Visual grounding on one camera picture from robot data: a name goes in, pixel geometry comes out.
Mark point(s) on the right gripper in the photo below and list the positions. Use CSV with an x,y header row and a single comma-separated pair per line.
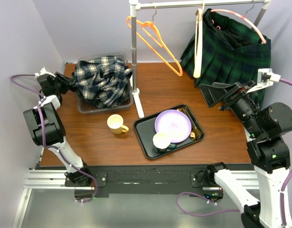
x,y
240,88

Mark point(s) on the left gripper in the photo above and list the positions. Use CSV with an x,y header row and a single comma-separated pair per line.
x,y
67,82

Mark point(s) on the green plaid skirt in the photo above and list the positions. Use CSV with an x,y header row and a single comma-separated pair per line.
x,y
231,52

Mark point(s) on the navy white plaid skirt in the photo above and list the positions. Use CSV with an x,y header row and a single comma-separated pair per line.
x,y
103,81

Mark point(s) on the pink hanger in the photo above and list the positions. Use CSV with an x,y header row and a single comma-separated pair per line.
x,y
244,19

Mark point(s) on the cream wooden hanger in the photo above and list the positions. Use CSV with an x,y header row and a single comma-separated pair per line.
x,y
198,41

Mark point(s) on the orange plastic hanger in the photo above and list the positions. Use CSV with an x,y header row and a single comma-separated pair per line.
x,y
150,29

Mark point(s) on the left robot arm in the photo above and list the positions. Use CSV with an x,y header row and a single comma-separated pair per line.
x,y
46,128

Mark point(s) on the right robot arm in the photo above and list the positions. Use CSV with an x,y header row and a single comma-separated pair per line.
x,y
267,150

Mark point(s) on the clear plastic bin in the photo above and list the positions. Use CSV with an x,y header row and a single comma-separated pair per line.
x,y
86,108

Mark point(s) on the gold spoon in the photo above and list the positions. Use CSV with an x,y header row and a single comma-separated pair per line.
x,y
195,133

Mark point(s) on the purple plate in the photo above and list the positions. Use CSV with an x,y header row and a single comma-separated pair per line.
x,y
175,123

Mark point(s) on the yellow mug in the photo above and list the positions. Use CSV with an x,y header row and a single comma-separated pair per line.
x,y
115,124

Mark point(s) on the dark green cup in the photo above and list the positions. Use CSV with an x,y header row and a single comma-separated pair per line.
x,y
171,147

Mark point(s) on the cream paper cup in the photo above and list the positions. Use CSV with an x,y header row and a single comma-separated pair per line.
x,y
161,142

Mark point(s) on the black tray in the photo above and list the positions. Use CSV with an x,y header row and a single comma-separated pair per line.
x,y
145,131

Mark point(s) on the white metal clothes rack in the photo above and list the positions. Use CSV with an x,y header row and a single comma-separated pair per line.
x,y
182,4

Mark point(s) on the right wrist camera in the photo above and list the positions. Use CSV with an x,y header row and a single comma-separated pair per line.
x,y
265,79

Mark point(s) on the aluminium frame rail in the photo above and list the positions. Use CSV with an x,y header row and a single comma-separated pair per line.
x,y
43,179

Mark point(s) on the black mounting base plate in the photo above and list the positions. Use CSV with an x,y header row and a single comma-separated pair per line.
x,y
146,179

